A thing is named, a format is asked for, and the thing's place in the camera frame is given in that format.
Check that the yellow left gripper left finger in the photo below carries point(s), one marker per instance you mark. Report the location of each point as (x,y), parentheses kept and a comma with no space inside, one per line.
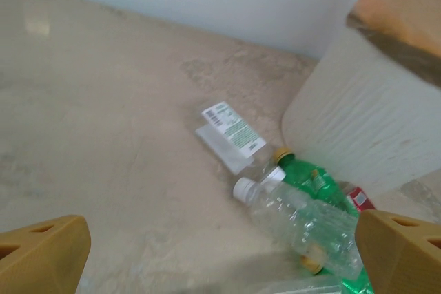
(38,259)

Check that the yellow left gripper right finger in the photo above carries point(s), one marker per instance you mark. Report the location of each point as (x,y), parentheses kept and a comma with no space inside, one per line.
(403,259)

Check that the green plastic bottle yellow cap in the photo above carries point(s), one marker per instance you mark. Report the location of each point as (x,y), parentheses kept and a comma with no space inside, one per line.
(355,285)
(310,177)

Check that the clear square bottle green-white label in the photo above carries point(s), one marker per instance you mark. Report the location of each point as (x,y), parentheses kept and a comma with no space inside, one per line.
(234,132)
(299,288)

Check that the clear bottle white cap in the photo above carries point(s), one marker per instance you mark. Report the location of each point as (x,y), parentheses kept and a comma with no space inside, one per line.
(293,215)

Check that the white ribbed plastic bin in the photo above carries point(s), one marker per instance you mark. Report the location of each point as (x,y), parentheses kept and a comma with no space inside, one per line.
(361,118)

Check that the white bin with orange bag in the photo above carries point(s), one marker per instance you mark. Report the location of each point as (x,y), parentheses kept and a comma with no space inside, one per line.
(406,5)

